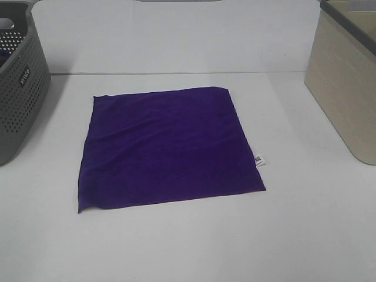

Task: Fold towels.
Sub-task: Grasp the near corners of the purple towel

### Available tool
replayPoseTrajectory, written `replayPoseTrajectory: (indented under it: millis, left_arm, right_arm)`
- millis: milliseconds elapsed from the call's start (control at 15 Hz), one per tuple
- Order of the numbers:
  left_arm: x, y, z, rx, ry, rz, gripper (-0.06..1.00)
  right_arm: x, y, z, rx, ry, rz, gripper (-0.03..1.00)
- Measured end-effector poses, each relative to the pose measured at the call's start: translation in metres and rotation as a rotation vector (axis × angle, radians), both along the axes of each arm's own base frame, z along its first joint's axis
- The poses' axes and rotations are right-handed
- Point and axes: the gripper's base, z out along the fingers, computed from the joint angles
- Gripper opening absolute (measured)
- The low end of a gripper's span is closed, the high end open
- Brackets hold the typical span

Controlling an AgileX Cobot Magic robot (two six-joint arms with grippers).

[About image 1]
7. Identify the grey perforated laundry basket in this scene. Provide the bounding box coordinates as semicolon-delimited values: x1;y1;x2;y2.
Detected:
1;1;51;164

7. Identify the purple cloth inside grey basket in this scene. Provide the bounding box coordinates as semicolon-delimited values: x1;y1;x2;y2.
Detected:
0;49;10;66

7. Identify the beige storage bin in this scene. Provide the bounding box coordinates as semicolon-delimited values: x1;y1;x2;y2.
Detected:
304;1;375;165

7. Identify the purple towel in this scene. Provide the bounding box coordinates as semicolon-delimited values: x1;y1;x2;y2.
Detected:
78;86;266;211

